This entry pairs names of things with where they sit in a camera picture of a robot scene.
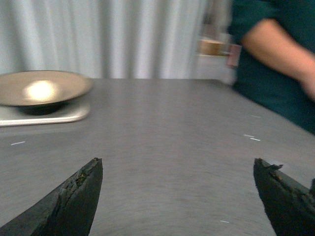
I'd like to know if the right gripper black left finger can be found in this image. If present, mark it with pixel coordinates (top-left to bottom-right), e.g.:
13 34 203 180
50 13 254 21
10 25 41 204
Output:
0 158 103 236

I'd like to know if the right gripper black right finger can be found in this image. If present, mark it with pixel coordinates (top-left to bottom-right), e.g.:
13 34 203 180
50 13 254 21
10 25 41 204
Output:
253 158 315 236

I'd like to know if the black and tan plate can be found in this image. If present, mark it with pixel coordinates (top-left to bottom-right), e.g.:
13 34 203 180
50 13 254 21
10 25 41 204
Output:
0 70 93 116

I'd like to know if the white serving tray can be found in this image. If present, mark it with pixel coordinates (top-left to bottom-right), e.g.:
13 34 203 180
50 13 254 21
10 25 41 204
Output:
0 101 91 127

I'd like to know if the person in green shirt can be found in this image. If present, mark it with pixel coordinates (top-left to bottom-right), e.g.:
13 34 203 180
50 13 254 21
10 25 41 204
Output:
229 0 315 133

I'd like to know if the white pleated curtain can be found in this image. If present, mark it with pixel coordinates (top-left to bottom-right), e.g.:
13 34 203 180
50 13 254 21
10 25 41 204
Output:
0 0 230 80

